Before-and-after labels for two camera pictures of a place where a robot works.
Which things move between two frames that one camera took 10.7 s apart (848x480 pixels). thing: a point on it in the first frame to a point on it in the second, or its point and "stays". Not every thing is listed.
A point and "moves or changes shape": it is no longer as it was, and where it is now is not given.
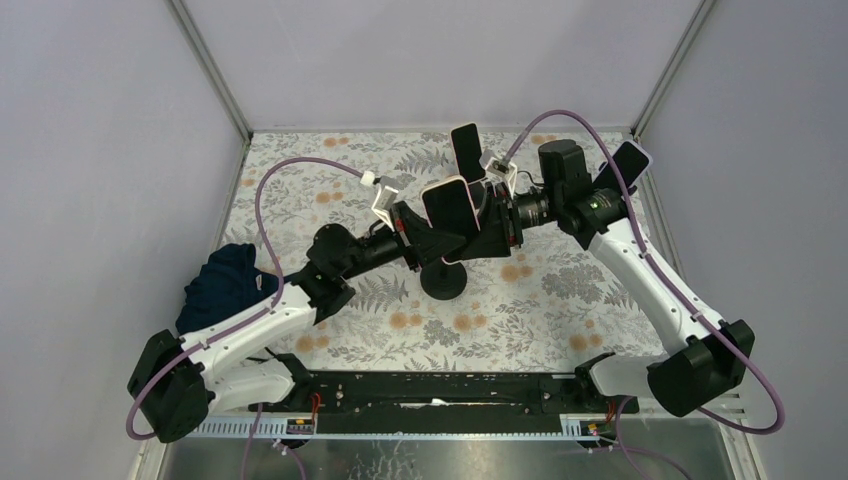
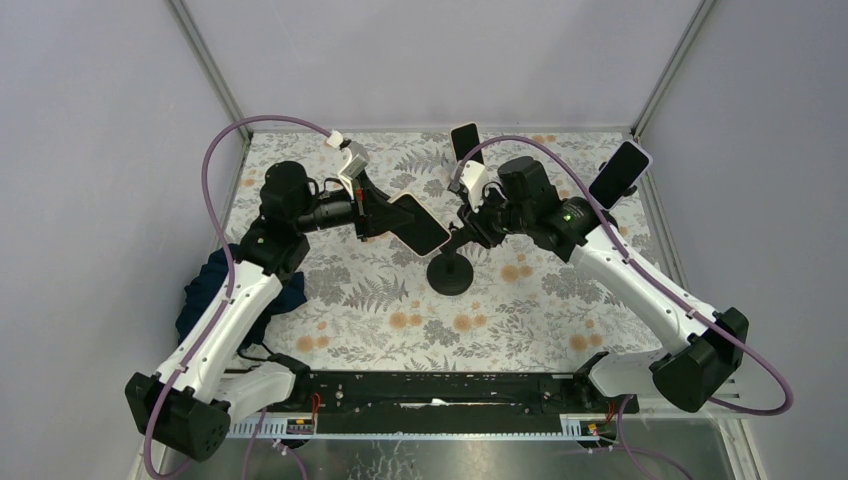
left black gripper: x=409 y=237 to x=363 y=216
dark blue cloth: x=224 y=287 stays
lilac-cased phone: x=633 y=162 stays
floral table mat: x=550 y=303 stays
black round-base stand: x=443 y=281 moves or changes shape
